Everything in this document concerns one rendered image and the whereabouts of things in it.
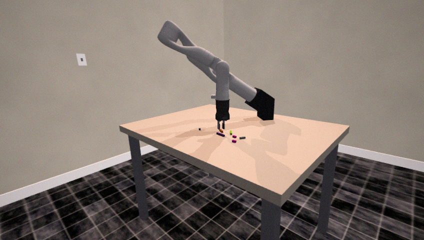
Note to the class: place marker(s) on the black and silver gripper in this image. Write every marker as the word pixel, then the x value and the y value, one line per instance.
pixel 222 107

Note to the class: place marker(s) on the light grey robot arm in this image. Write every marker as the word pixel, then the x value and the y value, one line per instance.
pixel 204 60

